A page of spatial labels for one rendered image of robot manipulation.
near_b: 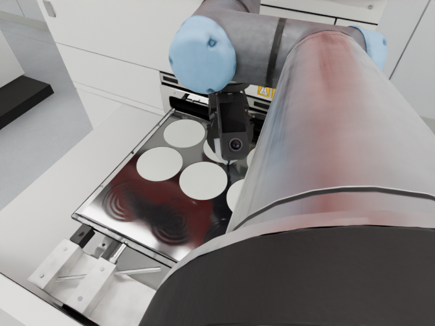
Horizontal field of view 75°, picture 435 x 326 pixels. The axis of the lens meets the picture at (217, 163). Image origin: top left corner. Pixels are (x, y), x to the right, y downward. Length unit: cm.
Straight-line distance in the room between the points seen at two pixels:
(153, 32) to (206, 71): 44
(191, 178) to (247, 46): 35
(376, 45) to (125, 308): 49
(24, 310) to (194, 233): 26
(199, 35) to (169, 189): 36
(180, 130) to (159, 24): 24
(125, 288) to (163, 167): 25
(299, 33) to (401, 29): 186
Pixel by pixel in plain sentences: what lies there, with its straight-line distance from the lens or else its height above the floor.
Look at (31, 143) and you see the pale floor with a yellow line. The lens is 232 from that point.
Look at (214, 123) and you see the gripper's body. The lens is 52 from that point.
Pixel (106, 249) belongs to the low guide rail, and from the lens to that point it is 61.
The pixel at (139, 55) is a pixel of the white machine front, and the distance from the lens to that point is 80.
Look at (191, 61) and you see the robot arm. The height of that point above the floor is 122.
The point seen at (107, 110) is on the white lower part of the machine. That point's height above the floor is 76.
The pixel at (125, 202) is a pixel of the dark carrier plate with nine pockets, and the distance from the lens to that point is 59.
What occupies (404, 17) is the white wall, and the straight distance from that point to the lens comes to 214.
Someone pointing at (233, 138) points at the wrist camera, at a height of 105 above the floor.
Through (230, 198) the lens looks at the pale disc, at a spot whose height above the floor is 90.
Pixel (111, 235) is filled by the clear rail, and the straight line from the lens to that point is 56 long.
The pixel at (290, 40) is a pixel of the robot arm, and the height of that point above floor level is 124.
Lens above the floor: 137
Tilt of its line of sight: 49 degrees down
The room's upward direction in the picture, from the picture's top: straight up
